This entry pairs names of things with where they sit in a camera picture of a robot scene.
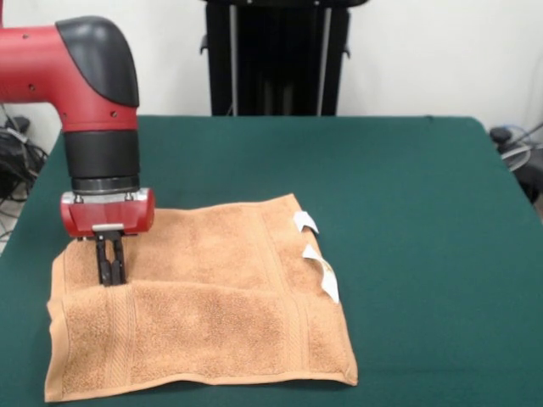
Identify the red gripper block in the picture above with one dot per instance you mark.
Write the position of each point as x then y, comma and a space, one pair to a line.
110, 216

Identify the tan terry towel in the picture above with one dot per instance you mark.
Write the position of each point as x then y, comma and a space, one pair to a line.
212, 318

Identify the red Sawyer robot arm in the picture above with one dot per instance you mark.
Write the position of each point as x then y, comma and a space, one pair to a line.
85, 85

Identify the dark green table cloth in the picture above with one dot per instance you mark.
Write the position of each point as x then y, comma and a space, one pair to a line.
382, 169

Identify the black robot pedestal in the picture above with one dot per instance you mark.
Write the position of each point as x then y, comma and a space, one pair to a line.
275, 63

